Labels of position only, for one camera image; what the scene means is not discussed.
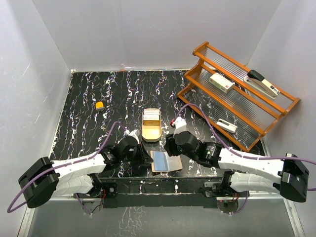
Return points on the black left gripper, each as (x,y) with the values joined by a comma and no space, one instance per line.
(143,154)

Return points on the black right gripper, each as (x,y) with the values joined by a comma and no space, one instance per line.
(170,145)

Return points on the beige leather card holder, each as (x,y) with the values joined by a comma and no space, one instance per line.
(164,163)

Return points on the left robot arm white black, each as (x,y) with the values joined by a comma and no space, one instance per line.
(52,178)

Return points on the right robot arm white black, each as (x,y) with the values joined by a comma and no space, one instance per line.
(243,172)

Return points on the beige oval card tray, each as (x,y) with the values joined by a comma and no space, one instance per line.
(151,130)

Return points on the white card stack in tray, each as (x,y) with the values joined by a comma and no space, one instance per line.
(151,114)

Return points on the orange wooden shelf rack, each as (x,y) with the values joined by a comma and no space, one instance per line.
(253,113)

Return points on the orange yellow small block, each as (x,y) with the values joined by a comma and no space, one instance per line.
(99,106)

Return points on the white staples box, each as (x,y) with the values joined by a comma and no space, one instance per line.
(221,82)

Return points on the large black beige stapler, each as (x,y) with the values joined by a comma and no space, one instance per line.
(255,80)

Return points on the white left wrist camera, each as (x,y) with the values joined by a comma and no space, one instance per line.
(135,134)

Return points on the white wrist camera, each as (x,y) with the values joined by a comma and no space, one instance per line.
(135,134)
(179,124)

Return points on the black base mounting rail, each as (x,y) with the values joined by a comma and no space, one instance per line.
(165,191)

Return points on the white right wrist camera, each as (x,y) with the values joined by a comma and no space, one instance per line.
(179,124)

